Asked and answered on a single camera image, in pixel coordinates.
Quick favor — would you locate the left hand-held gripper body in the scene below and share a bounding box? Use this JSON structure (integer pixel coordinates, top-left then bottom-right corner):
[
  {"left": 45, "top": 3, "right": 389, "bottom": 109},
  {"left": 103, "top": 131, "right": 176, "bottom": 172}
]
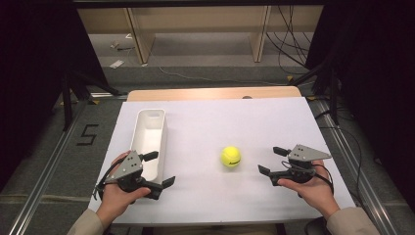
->
[{"left": 104, "top": 150, "right": 163, "bottom": 201}]

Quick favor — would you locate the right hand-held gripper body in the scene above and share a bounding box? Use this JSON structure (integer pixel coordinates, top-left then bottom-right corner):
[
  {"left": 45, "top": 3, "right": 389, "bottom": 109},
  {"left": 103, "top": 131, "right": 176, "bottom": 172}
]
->
[{"left": 268, "top": 144, "right": 333, "bottom": 187}]

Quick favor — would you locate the white plastic container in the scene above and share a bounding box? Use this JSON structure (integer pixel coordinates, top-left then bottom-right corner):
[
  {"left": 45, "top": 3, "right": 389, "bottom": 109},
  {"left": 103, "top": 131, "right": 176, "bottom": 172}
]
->
[{"left": 129, "top": 108, "right": 168, "bottom": 185}]

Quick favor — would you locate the yellow tennis ball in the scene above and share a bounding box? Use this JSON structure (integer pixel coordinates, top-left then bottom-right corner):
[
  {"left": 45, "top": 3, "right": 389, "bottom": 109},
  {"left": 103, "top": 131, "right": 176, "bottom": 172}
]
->
[{"left": 220, "top": 145, "right": 242, "bottom": 168}]

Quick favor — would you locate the person's left hand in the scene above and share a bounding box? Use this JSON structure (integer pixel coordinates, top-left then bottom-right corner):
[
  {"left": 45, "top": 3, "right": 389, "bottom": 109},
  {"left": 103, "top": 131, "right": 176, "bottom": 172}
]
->
[{"left": 96, "top": 150, "right": 152, "bottom": 225}]

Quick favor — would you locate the person's right hand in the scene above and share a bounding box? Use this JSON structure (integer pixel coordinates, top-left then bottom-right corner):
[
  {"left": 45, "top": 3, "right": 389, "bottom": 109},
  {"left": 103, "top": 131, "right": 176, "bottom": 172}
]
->
[{"left": 277, "top": 159, "right": 341, "bottom": 220}]

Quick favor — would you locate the white foam board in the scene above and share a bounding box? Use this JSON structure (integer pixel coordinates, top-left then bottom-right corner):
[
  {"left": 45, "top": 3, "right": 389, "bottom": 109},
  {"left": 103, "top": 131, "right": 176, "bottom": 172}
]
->
[{"left": 87, "top": 96, "right": 356, "bottom": 226}]

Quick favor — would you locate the black tripod stand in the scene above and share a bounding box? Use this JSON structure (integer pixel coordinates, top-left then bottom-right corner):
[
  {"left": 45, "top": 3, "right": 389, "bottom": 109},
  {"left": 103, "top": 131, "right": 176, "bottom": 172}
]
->
[
  {"left": 290, "top": 62, "right": 341, "bottom": 126},
  {"left": 53, "top": 70, "right": 121, "bottom": 131}
]

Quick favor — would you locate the black chair armrest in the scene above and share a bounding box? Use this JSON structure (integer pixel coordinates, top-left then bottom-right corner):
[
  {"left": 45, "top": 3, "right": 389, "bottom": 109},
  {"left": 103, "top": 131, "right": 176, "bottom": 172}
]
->
[{"left": 304, "top": 216, "right": 329, "bottom": 235}]

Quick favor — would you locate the light wooden table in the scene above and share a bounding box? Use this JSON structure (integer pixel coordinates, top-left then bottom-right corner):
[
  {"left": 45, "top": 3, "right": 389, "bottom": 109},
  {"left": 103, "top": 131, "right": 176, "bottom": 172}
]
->
[{"left": 126, "top": 85, "right": 302, "bottom": 102}]

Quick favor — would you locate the black curtain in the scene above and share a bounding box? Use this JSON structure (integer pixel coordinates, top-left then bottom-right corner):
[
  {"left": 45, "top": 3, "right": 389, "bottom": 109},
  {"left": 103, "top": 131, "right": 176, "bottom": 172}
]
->
[
  {"left": 0, "top": 0, "right": 109, "bottom": 194},
  {"left": 304, "top": 0, "right": 415, "bottom": 204}
]

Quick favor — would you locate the light wooden desk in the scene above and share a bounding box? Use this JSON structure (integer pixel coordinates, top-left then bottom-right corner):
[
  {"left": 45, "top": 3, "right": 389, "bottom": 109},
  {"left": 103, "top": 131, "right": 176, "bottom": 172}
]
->
[{"left": 77, "top": 5, "right": 324, "bottom": 65}]

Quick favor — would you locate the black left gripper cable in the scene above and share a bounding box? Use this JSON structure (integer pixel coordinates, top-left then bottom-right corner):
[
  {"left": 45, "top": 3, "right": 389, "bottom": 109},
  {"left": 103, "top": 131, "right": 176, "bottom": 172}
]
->
[{"left": 92, "top": 159, "right": 121, "bottom": 201}]

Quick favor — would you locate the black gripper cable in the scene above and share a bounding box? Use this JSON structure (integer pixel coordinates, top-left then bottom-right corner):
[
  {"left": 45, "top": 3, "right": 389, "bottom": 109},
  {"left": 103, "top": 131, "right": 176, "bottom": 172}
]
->
[
  {"left": 281, "top": 160, "right": 335, "bottom": 199},
  {"left": 92, "top": 159, "right": 121, "bottom": 201}
]

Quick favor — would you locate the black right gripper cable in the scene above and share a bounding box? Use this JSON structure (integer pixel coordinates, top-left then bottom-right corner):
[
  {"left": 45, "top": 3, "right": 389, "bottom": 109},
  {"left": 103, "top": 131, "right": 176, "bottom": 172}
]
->
[{"left": 281, "top": 160, "right": 335, "bottom": 199}]

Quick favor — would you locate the black floor cable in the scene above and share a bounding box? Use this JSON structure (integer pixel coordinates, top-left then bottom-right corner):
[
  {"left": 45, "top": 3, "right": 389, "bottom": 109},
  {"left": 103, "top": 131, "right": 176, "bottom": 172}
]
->
[{"left": 314, "top": 109, "right": 365, "bottom": 210}]

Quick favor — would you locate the aluminium floor rail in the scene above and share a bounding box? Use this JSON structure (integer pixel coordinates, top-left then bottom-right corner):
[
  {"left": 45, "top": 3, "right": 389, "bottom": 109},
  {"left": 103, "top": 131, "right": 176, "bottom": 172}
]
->
[
  {"left": 8, "top": 99, "right": 89, "bottom": 235},
  {"left": 312, "top": 97, "right": 399, "bottom": 235}
]

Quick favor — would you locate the bundle of black cables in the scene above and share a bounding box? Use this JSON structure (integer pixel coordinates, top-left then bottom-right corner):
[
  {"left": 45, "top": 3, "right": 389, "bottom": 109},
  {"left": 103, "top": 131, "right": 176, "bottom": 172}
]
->
[{"left": 265, "top": 4, "right": 314, "bottom": 75}]

